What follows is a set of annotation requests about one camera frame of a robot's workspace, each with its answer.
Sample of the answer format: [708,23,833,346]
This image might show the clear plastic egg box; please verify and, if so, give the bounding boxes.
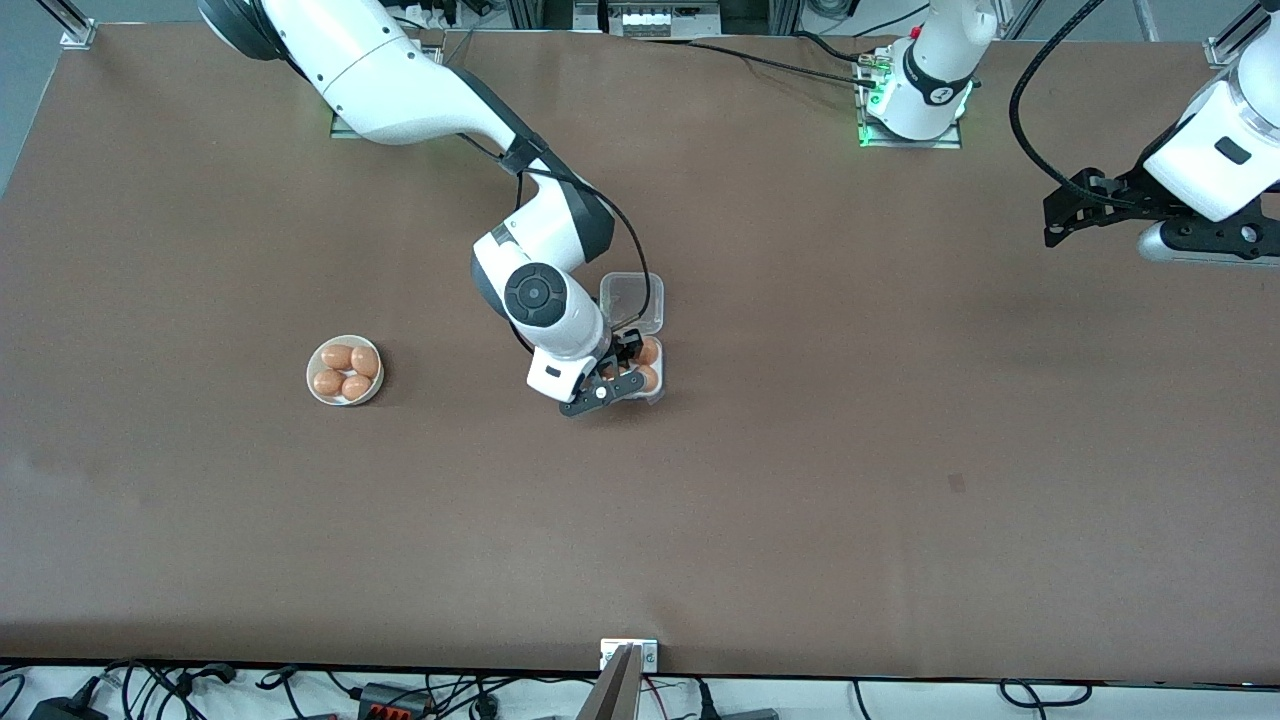
[598,272,667,406]

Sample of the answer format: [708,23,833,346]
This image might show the black floor cable bundle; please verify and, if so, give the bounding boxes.
[98,659,238,720]

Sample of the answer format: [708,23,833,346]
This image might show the short black table cable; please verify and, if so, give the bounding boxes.
[795,31,873,67]

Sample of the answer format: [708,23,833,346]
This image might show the aluminium corner bracket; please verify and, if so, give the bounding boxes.
[38,0,98,50]
[1204,0,1264,69]

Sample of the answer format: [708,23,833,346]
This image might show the thick black corrugated cable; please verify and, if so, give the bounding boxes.
[1009,0,1136,208]

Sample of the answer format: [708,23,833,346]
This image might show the black looped floor cable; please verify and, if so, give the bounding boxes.
[1000,679,1093,712]

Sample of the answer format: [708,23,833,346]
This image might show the small metal edge bracket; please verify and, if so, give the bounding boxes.
[600,638,660,673]

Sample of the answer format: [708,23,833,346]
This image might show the white socket box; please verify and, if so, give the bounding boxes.
[608,0,723,38]

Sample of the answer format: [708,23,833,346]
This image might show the black adapter with red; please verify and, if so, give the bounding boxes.
[357,683,433,720]

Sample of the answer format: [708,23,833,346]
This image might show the grey camera pole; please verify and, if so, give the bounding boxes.
[575,645,642,720]

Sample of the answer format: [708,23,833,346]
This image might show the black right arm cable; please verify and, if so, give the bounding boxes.
[440,62,653,346]

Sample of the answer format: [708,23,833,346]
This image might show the long black table cable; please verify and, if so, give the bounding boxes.
[655,38,881,91]

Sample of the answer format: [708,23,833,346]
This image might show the white round bowl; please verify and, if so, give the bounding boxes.
[306,334,385,407]

